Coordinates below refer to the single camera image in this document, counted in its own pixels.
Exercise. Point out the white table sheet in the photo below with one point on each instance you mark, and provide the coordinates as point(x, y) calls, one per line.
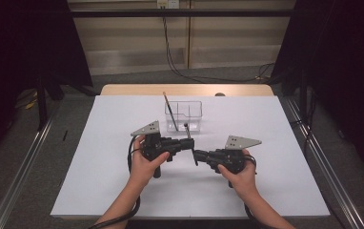
point(186, 197)

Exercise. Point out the person's right hand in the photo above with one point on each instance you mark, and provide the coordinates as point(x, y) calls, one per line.
point(243, 183)

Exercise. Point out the black pen with orange end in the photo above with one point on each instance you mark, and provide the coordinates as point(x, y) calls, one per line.
point(170, 111)

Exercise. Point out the black stand post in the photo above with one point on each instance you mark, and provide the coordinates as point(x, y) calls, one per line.
point(303, 101)
point(42, 105)

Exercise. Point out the aluminium floor rail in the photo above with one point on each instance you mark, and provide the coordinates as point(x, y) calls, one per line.
point(19, 181)
point(341, 197)

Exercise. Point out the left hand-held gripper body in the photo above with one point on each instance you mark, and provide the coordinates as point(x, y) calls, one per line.
point(154, 144)

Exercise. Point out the black horizontal bar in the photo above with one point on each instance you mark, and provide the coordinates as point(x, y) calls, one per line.
point(202, 13)

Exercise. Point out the black curtain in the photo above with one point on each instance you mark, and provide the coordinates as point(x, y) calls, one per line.
point(11, 47)
point(345, 47)

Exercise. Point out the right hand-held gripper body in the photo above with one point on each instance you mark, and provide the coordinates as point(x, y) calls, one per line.
point(231, 157)

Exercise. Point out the small black floor object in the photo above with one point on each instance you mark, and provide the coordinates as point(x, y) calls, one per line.
point(64, 135)

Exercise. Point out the white wall socket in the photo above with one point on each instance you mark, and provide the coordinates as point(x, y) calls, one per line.
point(168, 4)

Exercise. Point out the wooden table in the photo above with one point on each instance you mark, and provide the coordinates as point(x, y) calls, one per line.
point(186, 90)

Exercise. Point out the clear plastic organizer box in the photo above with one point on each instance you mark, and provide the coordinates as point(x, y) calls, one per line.
point(194, 120)

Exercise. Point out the person's left hand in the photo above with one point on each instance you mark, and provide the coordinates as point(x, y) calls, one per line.
point(142, 170)

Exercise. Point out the dark round table grommet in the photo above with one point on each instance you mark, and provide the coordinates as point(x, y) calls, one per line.
point(219, 94)

